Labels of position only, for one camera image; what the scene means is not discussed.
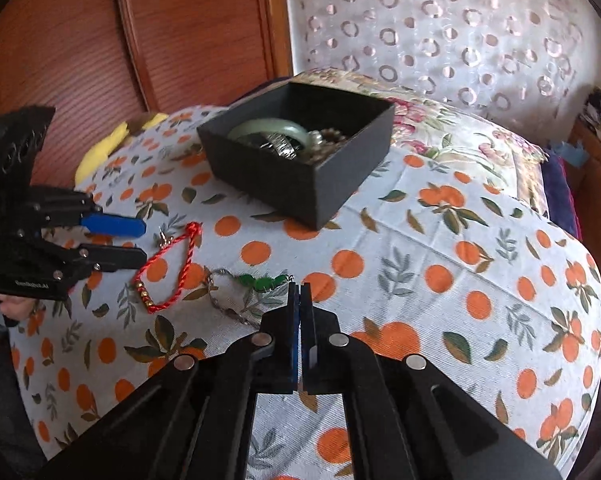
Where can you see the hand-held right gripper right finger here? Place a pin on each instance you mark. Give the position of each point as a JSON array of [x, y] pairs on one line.
[[308, 360]]

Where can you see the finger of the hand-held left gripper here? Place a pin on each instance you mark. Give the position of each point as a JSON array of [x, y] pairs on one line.
[[115, 259], [115, 225]]

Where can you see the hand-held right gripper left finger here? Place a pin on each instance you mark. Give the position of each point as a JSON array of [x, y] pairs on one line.
[[280, 360]]

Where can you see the black square box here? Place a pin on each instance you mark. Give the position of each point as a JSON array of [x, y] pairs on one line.
[[290, 190]]

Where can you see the jade bangle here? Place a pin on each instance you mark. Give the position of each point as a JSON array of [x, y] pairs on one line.
[[260, 125]]

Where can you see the silver bangle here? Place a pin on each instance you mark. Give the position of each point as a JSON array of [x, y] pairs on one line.
[[280, 147]]

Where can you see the person's left hand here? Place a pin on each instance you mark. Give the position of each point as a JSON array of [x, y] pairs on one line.
[[13, 308]]

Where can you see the small metal earring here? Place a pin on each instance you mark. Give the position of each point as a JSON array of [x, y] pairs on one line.
[[164, 239]]

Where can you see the yellow plush toy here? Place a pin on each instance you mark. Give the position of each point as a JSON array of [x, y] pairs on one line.
[[105, 152]]

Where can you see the orange fruit print blanket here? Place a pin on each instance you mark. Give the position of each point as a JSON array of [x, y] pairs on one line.
[[430, 285]]

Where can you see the person's dark clothing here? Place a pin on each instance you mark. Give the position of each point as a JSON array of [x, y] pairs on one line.
[[5, 400]]

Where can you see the wooden wardrobe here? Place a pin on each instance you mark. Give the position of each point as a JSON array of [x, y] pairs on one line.
[[180, 35]]

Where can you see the floral bed sheet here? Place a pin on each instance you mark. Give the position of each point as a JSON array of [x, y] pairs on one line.
[[455, 125]]

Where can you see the dark blue blanket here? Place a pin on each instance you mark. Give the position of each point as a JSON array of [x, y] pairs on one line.
[[560, 195]]

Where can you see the wooden cabinet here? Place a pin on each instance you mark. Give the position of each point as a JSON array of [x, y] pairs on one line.
[[598, 200]]

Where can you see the teal plastic bag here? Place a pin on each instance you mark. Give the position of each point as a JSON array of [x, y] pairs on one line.
[[570, 152]]

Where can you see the circle pattern sheer curtain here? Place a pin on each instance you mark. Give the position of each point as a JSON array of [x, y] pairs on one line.
[[430, 20]]

